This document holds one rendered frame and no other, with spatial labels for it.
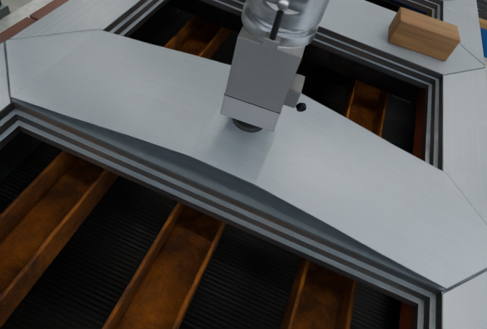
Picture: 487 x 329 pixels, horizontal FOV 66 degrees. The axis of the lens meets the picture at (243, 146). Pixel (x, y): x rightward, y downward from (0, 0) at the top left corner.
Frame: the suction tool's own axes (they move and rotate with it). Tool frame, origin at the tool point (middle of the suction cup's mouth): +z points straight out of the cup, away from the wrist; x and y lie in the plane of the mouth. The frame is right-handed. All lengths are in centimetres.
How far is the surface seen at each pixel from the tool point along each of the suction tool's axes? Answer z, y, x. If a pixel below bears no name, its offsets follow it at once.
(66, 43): 2.5, 6.4, 29.0
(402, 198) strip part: 1.4, -2.0, -21.7
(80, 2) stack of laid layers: 3.3, 17.9, 33.5
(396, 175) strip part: 1.2, 1.6, -20.9
